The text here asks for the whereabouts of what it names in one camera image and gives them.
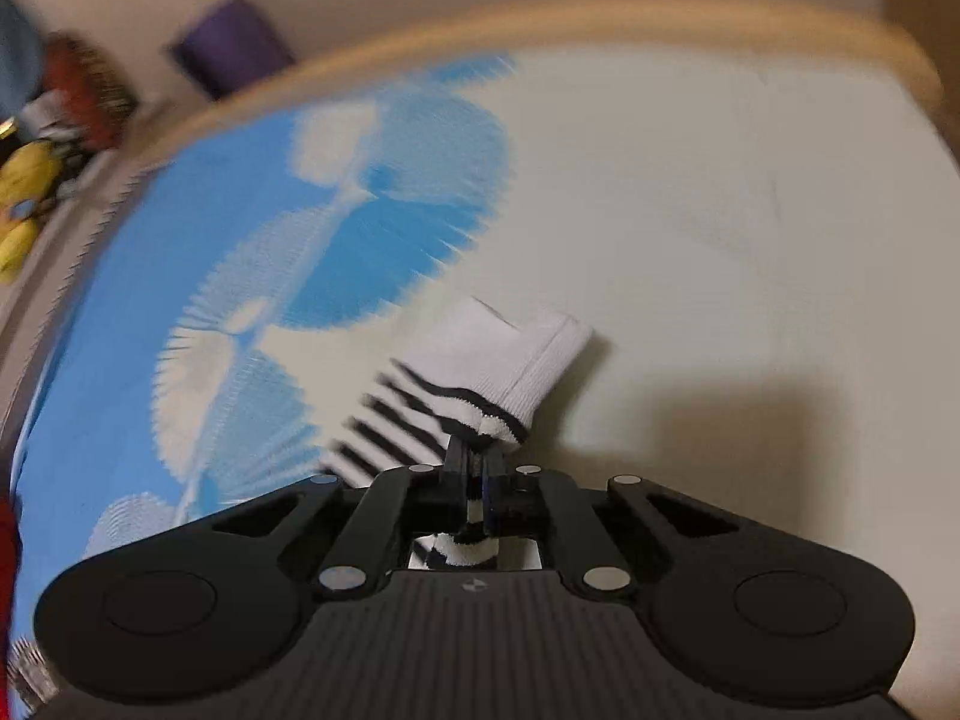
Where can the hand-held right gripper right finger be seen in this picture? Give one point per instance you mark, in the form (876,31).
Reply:
(570,517)

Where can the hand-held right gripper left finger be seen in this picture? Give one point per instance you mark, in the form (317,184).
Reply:
(390,517)

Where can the white black striped sock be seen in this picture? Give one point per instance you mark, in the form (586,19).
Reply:
(487,367)

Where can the blue cream patterned bed sheet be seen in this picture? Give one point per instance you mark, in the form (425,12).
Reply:
(675,240)

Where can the red folded blanket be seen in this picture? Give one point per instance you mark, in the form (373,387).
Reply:
(7,570)

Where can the yellow plush toys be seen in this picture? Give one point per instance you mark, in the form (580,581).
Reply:
(26,187)

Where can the purple box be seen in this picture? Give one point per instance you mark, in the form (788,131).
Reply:
(229,45)

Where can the dark red bag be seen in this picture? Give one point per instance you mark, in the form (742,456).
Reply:
(94,90)

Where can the blue curtain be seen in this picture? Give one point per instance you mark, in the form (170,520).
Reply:
(16,45)

